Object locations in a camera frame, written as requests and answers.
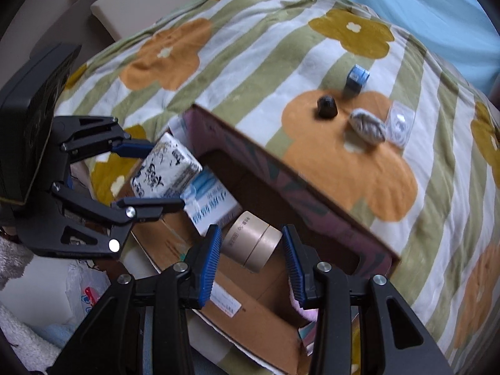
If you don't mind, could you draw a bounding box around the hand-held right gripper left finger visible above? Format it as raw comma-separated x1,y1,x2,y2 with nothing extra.
50,224,223,375

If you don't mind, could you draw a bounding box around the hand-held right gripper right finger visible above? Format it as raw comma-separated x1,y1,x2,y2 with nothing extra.
282,224,456,375

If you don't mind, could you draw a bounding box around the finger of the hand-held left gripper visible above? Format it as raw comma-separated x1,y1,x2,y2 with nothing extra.
52,115,157,163
16,182,185,260

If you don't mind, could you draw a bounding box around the white tissue pack black print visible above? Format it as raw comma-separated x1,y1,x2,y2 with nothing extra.
130,132,204,200

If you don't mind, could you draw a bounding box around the cardboard box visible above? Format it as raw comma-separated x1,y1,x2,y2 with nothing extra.
117,103,402,375

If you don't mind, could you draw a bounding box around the pink cloth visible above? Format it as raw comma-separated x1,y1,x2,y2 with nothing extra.
288,277,320,323

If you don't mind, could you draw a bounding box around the beige tape roll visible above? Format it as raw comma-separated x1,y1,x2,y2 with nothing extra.
222,211,283,273

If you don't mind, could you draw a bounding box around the blue white mask box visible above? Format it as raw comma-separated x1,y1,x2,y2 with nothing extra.
180,166,243,237

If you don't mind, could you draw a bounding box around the white plastic bag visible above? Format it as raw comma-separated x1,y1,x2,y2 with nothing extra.
64,260,112,327

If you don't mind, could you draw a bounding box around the beige cushion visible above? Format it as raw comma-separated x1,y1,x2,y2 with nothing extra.
91,0,213,43

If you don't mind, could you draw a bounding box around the crumpled grey white wrapper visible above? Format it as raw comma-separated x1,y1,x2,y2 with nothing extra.
349,109,387,146

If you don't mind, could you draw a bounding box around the small black cap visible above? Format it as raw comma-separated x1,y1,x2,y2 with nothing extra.
316,94,338,120

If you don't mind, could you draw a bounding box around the floral striped blanket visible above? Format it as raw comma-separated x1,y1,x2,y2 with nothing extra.
58,0,500,375

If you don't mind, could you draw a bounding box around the white fluffy towel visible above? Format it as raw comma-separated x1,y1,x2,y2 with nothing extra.
0,234,63,373

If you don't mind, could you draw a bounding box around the clear plastic packet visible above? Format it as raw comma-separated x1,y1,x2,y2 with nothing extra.
385,101,415,149

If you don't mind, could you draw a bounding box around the small blue box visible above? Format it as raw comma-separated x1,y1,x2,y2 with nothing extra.
343,65,371,98

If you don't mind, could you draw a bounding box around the light blue sheet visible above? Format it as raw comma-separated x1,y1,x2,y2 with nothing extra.
305,0,500,94

